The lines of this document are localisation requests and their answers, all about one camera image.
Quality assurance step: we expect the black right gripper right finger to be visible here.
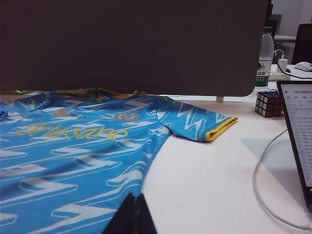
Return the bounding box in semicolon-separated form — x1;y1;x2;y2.
135;192;158;234

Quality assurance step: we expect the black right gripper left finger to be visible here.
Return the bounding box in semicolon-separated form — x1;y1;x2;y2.
102;192;138;234

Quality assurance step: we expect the black office chair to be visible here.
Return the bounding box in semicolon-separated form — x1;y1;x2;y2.
292;23;312;64

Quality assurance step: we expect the white computer mouse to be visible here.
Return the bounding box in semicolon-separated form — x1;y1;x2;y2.
293;61;312;72

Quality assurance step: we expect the open laptop computer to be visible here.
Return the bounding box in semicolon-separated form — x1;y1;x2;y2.
276;80;312;216

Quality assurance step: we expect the blue patterned soccer jersey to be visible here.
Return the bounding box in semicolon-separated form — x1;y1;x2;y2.
0;87;238;234

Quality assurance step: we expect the brown felt desk divider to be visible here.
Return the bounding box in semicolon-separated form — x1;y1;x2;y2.
0;0;270;98

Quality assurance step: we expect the white charging cable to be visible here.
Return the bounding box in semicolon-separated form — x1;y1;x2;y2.
252;129;312;231

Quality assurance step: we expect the clear plastic water bottle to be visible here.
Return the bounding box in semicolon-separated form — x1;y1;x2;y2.
254;26;273;88

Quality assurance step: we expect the white plug charger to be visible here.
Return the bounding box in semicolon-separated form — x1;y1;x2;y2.
274;49;290;74

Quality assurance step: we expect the white power strip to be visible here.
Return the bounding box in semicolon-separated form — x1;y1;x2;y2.
268;64;292;81

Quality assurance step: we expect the black Rubik's cube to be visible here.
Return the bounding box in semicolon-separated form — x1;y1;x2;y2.
254;90;285;118

